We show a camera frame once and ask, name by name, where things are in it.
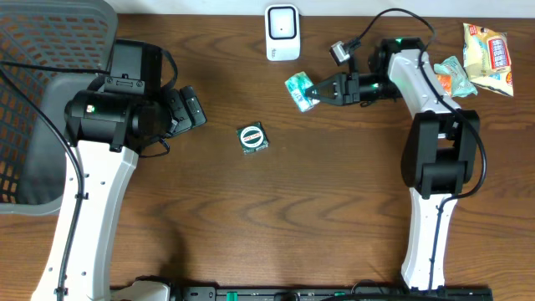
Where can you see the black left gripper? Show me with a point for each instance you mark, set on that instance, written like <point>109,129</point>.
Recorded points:
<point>184,110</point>

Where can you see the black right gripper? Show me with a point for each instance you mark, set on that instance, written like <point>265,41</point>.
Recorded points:
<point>344,89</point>

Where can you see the orange tissue packet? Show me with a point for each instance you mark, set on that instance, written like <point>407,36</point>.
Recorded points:
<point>446,82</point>

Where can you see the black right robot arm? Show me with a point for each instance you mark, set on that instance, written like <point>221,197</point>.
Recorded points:
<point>439,154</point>

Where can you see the green Kleenex tissue packet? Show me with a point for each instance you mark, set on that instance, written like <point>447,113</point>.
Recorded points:
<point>296,86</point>

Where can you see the white barcode scanner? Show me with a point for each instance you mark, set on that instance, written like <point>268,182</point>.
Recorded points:
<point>282,32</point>

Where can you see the dark green Zam-Buk box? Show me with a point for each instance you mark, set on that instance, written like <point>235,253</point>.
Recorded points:
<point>252,138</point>

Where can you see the large yellow snack bag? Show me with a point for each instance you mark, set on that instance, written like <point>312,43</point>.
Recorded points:
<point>486,59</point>

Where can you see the light teal snack packet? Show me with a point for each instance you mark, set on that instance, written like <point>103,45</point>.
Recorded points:
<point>461,85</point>

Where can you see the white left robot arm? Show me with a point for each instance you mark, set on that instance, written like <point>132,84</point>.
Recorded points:
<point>110,119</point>

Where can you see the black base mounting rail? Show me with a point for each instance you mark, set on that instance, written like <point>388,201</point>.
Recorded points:
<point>292,293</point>

